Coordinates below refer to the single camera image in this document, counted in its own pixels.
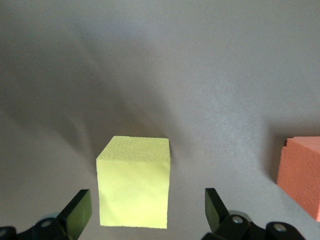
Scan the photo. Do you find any yellow foam cube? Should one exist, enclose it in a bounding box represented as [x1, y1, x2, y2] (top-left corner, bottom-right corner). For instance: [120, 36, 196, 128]
[95, 135, 171, 229]

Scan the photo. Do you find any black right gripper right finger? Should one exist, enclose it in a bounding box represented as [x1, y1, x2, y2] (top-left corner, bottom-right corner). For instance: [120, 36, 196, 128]
[202, 187, 307, 240]

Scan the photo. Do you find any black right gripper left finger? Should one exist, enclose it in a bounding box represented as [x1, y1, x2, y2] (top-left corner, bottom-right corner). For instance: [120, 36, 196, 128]
[0, 189, 93, 240]

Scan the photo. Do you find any orange foam cube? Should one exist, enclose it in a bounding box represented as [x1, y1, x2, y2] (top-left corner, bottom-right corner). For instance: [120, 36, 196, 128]
[276, 136, 320, 222]

